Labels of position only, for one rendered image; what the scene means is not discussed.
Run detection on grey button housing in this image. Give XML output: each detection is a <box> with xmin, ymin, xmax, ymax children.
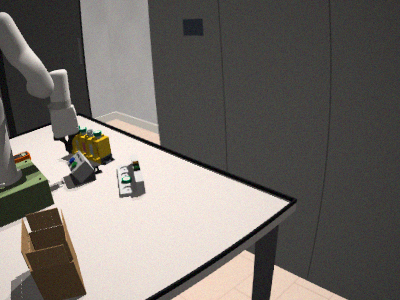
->
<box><xmin>67</xmin><ymin>151</ymin><xmax>103</xmax><ymax>186</ymax></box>

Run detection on brown cardboard box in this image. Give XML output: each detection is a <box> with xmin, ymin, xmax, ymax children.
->
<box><xmin>21</xmin><ymin>208</ymin><xmax>87</xmax><ymax>300</ymax></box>

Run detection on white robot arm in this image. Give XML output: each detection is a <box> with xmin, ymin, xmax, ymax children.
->
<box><xmin>0</xmin><ymin>12</ymin><xmax>71</xmax><ymax>187</ymax></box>

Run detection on black table edge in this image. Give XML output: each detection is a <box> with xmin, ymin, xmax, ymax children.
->
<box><xmin>9</xmin><ymin>113</ymin><xmax>297</xmax><ymax>300</ymax></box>

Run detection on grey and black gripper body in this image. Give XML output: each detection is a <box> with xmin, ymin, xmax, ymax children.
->
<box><xmin>51</xmin><ymin>105</ymin><xmax>79</xmax><ymax>138</ymax></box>

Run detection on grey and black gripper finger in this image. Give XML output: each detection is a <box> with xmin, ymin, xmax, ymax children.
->
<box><xmin>67</xmin><ymin>131</ymin><xmax>80</xmax><ymax>153</ymax></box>
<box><xmin>53</xmin><ymin>135</ymin><xmax>70</xmax><ymax>154</ymax></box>

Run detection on orange handheld multimeter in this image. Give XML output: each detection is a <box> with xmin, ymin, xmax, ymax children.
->
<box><xmin>13</xmin><ymin>151</ymin><xmax>31</xmax><ymax>163</ymax></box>

